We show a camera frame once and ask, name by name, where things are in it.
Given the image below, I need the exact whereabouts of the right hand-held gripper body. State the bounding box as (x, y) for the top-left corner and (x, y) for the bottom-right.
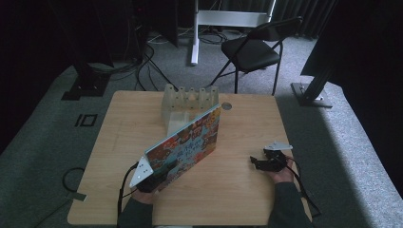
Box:
(262, 141), (294, 174)

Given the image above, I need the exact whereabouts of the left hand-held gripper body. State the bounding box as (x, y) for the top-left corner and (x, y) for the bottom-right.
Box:
(128, 155), (169, 194)

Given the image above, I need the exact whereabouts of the colourful picture book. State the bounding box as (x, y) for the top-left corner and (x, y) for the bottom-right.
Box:
(144, 103), (222, 194)

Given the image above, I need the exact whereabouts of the clear acrylic book rack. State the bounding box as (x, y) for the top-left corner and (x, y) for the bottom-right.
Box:
(160, 83), (221, 138)

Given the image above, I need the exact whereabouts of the person's right hand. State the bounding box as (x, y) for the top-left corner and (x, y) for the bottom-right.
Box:
(269, 157), (296, 185)

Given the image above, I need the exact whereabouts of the person's left hand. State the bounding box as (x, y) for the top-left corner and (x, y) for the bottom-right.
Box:
(130, 186), (157, 205)

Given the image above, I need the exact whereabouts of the grey tape piece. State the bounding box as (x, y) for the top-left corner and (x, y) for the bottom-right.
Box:
(65, 191), (87, 202)

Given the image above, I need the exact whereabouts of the black stand with grey base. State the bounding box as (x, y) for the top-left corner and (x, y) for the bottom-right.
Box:
(290, 37), (340, 109)

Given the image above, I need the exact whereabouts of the black stand with flat base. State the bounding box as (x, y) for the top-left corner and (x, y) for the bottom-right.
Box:
(47, 0), (116, 102)

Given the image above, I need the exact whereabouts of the black folding chair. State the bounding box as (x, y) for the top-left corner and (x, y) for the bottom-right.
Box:
(206, 16), (304, 96)

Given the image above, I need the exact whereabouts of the left hand-held gripper cable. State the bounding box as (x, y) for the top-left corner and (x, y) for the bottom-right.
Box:
(116, 161), (141, 220)

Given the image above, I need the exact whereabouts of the hand-held gripper cable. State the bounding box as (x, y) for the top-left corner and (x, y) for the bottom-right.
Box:
(284, 155), (323, 219)
(116, 161), (141, 220)

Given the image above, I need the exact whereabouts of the right hand-held gripper cable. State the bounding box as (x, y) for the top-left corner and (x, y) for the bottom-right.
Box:
(284, 155), (323, 219)

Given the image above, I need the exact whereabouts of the thin black looped floor cable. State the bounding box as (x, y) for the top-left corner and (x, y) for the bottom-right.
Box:
(32, 166), (86, 228)

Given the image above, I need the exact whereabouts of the black floor cable bundle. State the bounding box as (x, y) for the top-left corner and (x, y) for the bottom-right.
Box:
(87, 29), (179, 93)

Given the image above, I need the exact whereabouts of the white metal desk frame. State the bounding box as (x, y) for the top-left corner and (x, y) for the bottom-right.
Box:
(189, 0), (278, 67)

